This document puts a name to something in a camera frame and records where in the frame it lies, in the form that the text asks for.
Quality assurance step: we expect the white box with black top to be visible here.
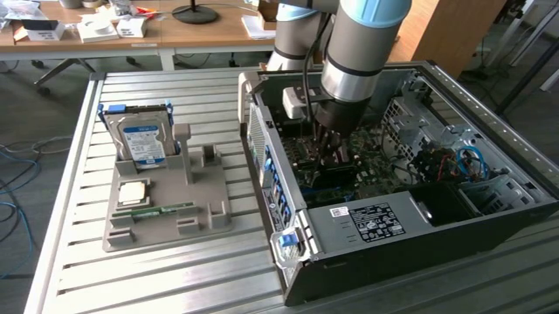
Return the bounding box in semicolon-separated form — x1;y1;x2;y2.
18;19;66;42

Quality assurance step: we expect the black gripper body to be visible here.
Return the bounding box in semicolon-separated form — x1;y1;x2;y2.
315;97;371;137

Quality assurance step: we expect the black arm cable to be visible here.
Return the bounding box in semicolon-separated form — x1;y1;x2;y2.
303;12;335;124

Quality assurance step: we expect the green RAM stick with label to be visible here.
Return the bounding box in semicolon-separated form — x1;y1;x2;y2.
110;202;196;219

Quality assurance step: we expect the blue case latch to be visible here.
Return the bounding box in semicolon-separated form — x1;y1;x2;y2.
279;230;300;248

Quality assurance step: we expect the black lamp base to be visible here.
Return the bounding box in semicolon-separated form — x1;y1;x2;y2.
171;0;219;25

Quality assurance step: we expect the CPU socket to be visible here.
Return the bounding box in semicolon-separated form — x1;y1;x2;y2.
296;136;323;164

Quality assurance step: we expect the grey parts rack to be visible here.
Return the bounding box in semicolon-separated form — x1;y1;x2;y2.
100;123;232;253

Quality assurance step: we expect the silver CPU chip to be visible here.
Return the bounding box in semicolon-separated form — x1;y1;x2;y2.
116;182;148;206

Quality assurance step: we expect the blue floor cable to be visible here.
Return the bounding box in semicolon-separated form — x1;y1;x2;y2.
0;145;42;281

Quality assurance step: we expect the blue wire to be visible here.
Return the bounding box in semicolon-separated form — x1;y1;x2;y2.
456;146;489;181

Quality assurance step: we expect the black wire bundle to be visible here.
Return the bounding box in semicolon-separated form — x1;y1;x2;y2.
409;148;459;184

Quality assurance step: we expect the flat white box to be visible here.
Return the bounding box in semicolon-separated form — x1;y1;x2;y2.
77;20;120;43

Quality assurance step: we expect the silver disk bay with rails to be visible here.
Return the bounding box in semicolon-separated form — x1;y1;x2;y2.
457;175;536;217

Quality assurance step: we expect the wooden desk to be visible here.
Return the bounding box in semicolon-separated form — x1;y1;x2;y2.
0;0;163;96
159;0;401;71

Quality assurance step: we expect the red wire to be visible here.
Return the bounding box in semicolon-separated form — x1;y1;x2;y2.
440;155;459;177

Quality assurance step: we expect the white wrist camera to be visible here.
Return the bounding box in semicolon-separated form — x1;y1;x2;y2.
281;86;320;119

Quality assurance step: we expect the perforated silver disk bay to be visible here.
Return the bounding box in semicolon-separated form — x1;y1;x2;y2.
379;96;441;158

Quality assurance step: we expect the green motherboard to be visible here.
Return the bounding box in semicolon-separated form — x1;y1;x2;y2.
279;120;409;209

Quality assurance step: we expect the grey floor cable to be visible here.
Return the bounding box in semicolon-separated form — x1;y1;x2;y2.
0;135;73;154

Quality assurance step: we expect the white paper stack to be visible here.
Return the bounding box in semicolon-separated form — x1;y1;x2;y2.
241;14;277;40

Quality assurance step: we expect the black graphics card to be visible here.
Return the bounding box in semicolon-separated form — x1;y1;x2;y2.
304;164;357;190

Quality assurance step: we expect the wooden cabinet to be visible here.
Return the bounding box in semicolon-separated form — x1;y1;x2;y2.
388;0;509;79

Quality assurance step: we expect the grey power supply unit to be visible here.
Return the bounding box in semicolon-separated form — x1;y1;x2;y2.
307;191;433;254

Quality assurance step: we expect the small white labelled box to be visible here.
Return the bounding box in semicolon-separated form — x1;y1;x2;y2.
116;18;148;39

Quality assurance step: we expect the open black PC case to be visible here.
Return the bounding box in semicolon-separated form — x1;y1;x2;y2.
237;60;559;307

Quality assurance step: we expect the white tape roll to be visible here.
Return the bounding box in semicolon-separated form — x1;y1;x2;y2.
89;21;114;35

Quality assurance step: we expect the long blue expansion slot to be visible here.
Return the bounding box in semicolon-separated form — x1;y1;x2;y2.
300;184;345;196

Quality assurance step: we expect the hard disk with blue carrier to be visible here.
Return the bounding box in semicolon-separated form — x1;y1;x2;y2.
94;103;180;171

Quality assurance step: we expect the clear plastic bag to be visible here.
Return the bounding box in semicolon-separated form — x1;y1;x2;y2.
0;0;49;21

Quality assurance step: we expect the brown cardboard box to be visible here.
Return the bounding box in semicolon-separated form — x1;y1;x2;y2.
256;0;280;22

